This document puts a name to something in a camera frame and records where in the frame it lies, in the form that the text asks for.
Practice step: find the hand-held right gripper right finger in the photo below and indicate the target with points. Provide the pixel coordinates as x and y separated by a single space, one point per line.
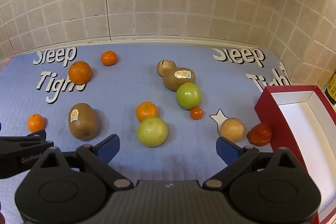
226 151

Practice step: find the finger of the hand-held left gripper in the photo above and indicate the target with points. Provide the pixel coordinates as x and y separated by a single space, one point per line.
18 155
38 134

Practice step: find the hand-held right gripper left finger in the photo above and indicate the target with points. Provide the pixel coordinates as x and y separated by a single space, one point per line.
109 147

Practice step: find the pale green apple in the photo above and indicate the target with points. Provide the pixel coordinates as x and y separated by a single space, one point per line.
152 132

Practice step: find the glossy green apple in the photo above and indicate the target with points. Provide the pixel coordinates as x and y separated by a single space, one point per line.
188 96

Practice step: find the red box with white inside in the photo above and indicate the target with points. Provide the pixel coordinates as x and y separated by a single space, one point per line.
302 119

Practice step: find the striped tan fruit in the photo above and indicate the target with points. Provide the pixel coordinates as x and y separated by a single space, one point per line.
164 66

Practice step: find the small orange mandarin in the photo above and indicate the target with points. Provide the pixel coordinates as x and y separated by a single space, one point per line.
146 110
109 58
36 123

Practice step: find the tan round fruit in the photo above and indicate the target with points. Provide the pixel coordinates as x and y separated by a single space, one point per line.
232 130

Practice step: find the brown kiwi with sticker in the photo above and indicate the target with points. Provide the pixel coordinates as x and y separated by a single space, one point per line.
83 123
178 81

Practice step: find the red strawberry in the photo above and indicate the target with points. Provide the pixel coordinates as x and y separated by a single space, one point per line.
260 134

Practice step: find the tiny orange kumquat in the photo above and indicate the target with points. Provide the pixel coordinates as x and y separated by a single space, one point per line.
196 113

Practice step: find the blue printed mat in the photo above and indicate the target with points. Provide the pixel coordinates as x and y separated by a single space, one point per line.
126 87

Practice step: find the large orange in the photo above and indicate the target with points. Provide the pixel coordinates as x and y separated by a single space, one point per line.
79 72

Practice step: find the dark sauce bottle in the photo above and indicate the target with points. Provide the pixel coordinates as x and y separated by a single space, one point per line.
331 90

